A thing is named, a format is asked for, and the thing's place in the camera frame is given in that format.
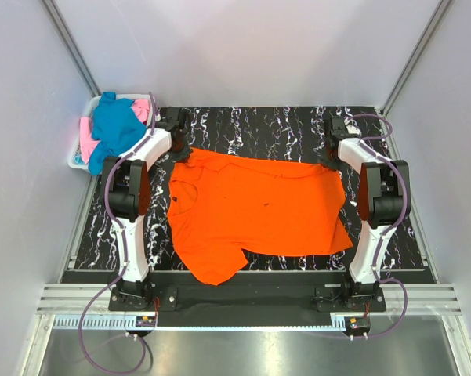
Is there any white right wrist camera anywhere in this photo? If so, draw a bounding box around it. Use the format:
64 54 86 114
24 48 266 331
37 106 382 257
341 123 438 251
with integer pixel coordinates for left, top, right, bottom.
346 123 361 137

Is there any blue t shirt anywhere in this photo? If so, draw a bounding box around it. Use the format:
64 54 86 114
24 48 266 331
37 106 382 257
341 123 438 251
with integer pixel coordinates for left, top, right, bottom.
89 92 147 176

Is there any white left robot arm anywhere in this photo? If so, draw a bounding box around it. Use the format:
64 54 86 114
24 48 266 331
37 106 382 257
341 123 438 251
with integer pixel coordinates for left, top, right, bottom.
101 107 192 310

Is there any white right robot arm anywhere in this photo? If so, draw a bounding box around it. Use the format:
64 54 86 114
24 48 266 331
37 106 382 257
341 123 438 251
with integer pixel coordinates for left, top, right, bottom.
316 116 411 312

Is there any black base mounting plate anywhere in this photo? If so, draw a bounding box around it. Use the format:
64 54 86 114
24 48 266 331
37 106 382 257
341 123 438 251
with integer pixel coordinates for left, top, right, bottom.
109 271 386 329

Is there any light blue garment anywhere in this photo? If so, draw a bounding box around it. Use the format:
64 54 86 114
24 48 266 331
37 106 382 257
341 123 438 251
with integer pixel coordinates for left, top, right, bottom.
74 154 85 165

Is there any orange t shirt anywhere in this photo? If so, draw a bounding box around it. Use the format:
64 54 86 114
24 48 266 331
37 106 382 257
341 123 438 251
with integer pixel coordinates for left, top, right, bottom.
168 149 353 285

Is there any pink t shirt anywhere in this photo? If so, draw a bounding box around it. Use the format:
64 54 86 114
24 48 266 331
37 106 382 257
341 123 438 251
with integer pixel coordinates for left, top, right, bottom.
78 99 150 165

